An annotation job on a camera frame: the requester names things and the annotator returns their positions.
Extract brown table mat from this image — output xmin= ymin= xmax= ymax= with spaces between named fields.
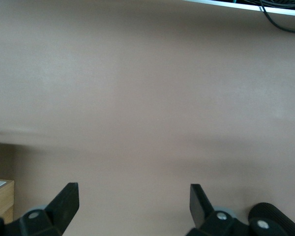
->
xmin=0 ymin=0 xmax=295 ymax=236

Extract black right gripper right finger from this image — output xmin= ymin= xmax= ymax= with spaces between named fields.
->
xmin=185 ymin=183 xmax=290 ymax=236

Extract wooden drawer with white front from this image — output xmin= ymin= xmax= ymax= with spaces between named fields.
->
xmin=0 ymin=178 xmax=15 ymax=225

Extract tangled black cables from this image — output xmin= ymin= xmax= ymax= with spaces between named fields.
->
xmin=242 ymin=0 xmax=295 ymax=9

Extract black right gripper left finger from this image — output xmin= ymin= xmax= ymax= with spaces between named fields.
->
xmin=0 ymin=182 xmax=79 ymax=236

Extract black looping cable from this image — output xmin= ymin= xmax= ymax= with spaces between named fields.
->
xmin=259 ymin=0 xmax=295 ymax=34

